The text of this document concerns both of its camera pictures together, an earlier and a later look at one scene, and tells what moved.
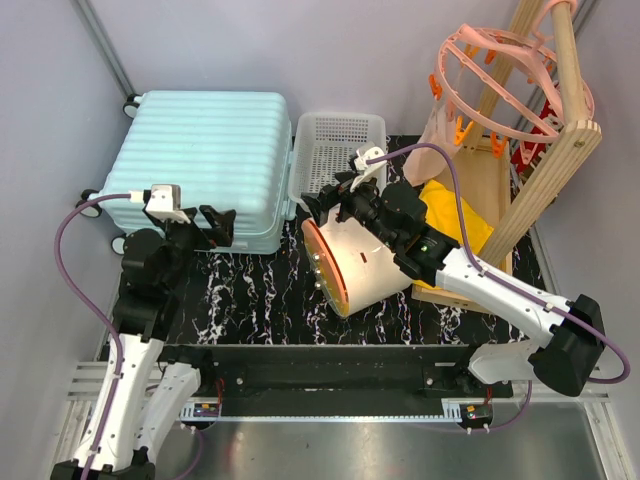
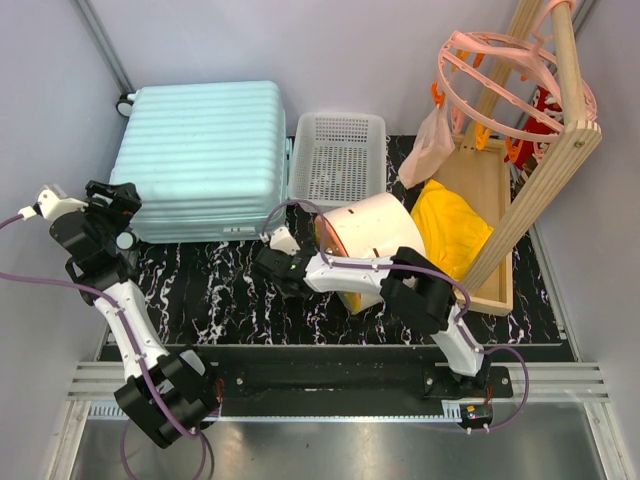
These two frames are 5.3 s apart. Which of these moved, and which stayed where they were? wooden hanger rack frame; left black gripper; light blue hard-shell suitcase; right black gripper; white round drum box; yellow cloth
Moved: right black gripper; white round drum box; left black gripper
Stayed: light blue hard-shell suitcase; yellow cloth; wooden hanger rack frame
